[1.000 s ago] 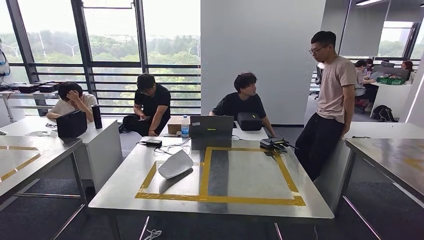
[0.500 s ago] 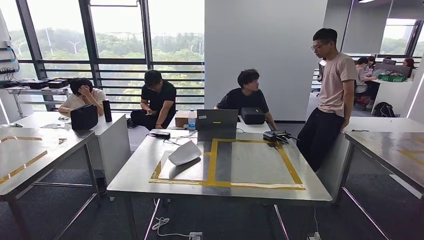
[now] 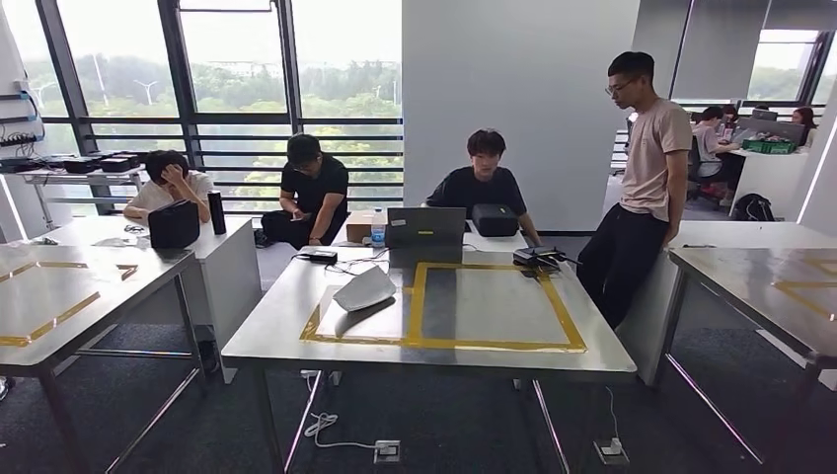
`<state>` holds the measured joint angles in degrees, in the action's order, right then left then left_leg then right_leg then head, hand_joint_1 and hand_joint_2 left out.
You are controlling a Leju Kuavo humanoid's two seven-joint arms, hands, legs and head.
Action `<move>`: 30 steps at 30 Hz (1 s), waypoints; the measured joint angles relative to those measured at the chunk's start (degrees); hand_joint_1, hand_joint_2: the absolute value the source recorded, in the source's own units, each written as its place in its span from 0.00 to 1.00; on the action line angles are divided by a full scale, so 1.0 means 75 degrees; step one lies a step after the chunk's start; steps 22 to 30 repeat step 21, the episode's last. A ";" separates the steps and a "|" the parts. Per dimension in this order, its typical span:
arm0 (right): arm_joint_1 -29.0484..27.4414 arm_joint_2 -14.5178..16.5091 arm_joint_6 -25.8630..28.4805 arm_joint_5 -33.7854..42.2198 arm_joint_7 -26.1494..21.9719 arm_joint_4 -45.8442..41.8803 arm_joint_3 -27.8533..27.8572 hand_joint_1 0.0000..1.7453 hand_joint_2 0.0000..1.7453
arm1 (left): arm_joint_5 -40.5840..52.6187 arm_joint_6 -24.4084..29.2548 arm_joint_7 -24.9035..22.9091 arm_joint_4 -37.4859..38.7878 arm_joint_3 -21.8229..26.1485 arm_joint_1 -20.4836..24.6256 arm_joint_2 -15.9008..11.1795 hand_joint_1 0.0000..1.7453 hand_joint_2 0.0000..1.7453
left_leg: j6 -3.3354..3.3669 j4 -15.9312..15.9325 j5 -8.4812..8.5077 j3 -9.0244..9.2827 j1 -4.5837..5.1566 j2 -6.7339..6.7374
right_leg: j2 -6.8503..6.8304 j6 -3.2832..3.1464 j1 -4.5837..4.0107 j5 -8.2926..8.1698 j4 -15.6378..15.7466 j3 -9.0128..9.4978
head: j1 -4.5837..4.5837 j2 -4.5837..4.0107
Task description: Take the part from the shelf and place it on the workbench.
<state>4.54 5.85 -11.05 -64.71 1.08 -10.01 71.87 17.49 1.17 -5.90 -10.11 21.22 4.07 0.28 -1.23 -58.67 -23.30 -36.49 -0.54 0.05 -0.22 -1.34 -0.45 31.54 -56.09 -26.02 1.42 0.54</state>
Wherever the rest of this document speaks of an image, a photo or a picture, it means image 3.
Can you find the white curved plastic part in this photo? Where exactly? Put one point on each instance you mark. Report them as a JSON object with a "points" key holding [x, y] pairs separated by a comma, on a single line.
{"points": [[365, 291]]}

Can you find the steel workbench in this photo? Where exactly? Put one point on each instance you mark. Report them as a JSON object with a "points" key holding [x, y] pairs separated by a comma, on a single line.
{"points": [[39, 307], [752, 294], [274, 333]]}

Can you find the grey laptop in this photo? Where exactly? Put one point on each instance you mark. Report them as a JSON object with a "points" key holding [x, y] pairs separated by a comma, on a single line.
{"points": [[425, 229]]}

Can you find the clear water bottle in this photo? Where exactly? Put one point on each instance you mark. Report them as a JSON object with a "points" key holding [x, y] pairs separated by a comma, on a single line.
{"points": [[378, 230]]}

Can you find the cardboard box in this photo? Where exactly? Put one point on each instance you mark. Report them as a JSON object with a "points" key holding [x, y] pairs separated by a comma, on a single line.
{"points": [[358, 227]]}

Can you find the white table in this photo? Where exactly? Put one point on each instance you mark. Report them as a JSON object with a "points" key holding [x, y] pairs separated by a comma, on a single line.
{"points": [[719, 234], [222, 275], [497, 242]]}

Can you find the person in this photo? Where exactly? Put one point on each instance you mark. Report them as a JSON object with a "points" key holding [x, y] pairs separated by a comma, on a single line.
{"points": [[729, 118], [804, 124], [709, 141], [314, 190], [167, 190], [644, 170], [480, 183]]}

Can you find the black power adapter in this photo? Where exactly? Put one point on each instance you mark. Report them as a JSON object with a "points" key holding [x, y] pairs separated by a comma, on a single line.
{"points": [[320, 256]]}

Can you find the black remote controller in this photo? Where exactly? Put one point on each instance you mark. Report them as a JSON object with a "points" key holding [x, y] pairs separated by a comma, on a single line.
{"points": [[536, 255]]}

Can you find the black phone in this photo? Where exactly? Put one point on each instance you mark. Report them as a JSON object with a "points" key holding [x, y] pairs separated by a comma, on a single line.
{"points": [[301, 216]]}

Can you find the black thermos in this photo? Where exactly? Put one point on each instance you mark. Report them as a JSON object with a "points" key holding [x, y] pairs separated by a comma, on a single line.
{"points": [[216, 212]]}

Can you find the white power strip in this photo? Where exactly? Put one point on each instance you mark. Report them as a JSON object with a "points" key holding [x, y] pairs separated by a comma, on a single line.
{"points": [[613, 451], [387, 451]]}

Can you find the black bag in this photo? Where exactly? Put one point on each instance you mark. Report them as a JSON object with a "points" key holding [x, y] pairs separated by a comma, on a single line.
{"points": [[173, 226]]}

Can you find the black backpack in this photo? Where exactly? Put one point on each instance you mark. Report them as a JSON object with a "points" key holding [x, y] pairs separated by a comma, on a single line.
{"points": [[752, 209]]}

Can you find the steel side table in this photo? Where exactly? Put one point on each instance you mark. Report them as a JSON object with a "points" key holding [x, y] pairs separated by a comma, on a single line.
{"points": [[85, 176]]}

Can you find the white desk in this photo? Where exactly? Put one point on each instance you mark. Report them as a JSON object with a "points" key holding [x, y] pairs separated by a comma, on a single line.
{"points": [[765, 180]]}

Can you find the green plastic crate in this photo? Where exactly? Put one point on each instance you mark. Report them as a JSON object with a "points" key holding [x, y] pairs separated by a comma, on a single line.
{"points": [[768, 146]]}

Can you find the grey monitor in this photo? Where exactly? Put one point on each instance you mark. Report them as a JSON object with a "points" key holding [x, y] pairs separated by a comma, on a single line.
{"points": [[771, 129]]}

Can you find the black power strip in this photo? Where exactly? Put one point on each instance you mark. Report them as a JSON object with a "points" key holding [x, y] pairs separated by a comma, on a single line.
{"points": [[16, 140]]}

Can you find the yellow tape frame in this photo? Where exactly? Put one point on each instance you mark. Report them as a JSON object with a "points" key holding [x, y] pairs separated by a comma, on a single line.
{"points": [[444, 341], [59, 317]]}

